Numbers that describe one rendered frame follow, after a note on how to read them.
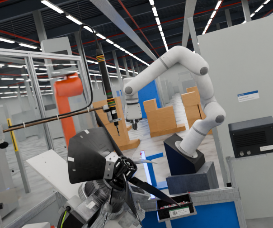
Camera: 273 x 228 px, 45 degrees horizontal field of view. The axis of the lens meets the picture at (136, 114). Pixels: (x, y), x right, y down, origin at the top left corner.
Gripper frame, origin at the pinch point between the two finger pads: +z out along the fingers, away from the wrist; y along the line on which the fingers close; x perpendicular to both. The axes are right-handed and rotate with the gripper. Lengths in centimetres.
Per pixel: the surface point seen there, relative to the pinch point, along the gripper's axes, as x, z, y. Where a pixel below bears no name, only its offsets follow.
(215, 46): -111, -51, -113
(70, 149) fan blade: 51, -3, 41
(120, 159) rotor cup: 40.7, 8.6, 17.0
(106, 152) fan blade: 28.4, 6.8, 22.4
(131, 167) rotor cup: 41.5, 13.4, 11.9
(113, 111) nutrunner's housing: 27.2, -15.0, 16.2
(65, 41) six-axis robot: -370, -94, 34
